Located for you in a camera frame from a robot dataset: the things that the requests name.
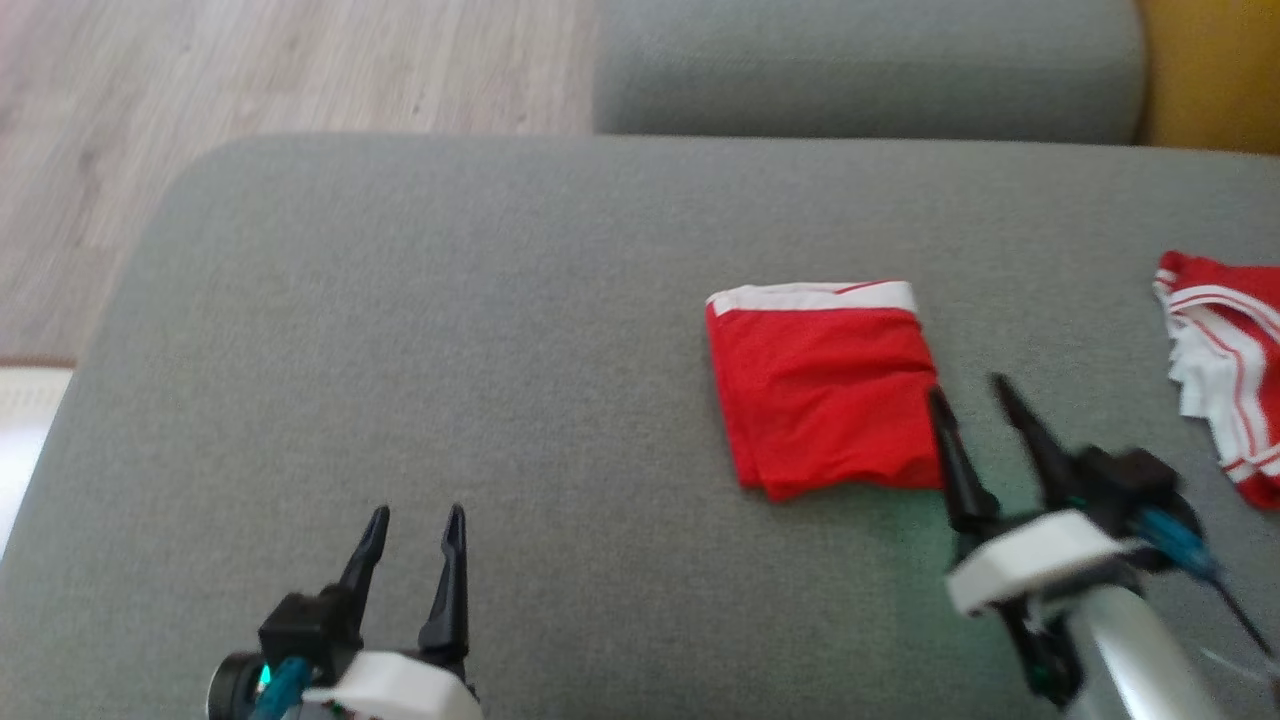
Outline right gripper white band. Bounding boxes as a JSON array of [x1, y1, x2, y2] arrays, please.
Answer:
[[925, 373, 1142, 710]]

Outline red shirt with white sleeves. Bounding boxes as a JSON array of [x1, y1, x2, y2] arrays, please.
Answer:
[[1152, 250, 1280, 512]]

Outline yellow sofa cushion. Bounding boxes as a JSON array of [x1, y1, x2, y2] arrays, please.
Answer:
[[1135, 0, 1280, 157]]

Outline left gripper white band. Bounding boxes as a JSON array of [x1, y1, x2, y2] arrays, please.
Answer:
[[207, 503, 484, 720]]

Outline grey sofa seat cushion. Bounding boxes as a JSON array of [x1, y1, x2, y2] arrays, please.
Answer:
[[0, 135, 1280, 720]]

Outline red shorts with white trim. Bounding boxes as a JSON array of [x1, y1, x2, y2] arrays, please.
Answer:
[[705, 280, 947, 503]]

